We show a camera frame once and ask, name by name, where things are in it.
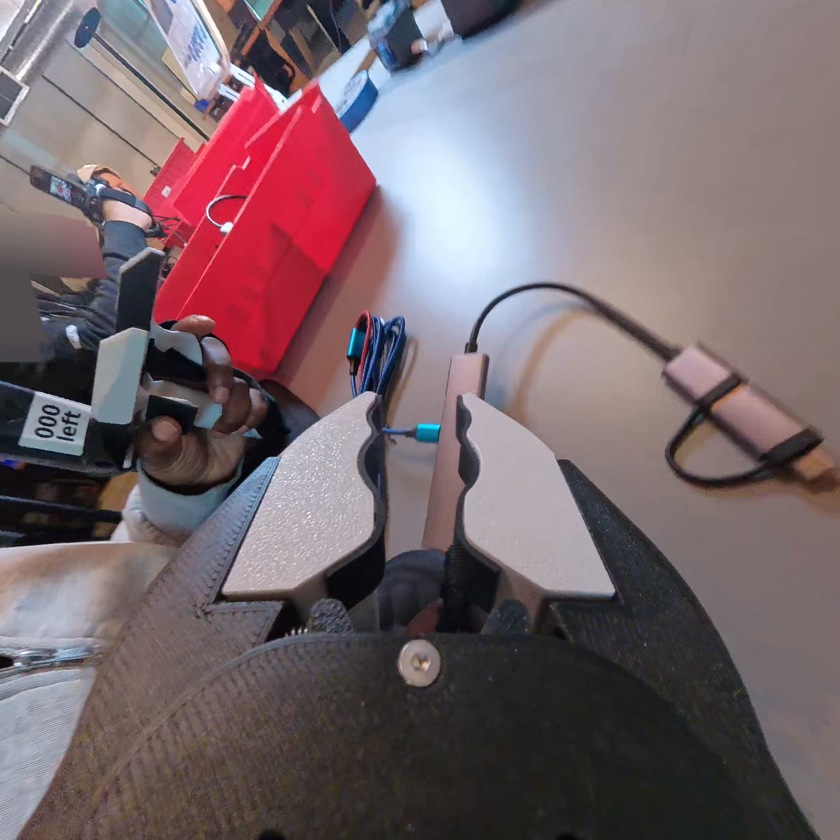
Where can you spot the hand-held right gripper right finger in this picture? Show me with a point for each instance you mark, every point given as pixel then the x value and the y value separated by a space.
pixel 531 512

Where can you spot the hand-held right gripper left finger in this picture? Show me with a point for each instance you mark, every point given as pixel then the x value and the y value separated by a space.
pixel 308 499

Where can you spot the pinkish grey usb hub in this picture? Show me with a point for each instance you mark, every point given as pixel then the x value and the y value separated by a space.
pixel 454 380

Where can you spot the person's left forearm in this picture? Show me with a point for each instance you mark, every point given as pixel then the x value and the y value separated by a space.
pixel 170 512

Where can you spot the another person's forearm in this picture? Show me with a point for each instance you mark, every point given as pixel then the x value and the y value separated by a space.
pixel 121 249

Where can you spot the person's left hand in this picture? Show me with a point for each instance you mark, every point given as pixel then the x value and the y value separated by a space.
pixel 190 456

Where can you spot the black hand-held device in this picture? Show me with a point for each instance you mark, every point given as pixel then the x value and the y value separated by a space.
pixel 56 187

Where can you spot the large red plastic bin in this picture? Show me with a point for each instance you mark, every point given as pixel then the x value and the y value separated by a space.
pixel 275 236

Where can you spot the small red plastic bin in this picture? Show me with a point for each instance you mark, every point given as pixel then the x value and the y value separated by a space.
pixel 174 180

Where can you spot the person in grey hoodie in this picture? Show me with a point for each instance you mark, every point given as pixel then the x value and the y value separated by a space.
pixel 33 722

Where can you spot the round blue sign on pole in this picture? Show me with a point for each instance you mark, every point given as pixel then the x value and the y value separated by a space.
pixel 86 27

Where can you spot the blue tape roll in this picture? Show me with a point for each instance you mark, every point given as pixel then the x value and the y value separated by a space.
pixel 359 102

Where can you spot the white printed banner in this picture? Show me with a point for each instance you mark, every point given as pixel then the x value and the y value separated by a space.
pixel 190 39

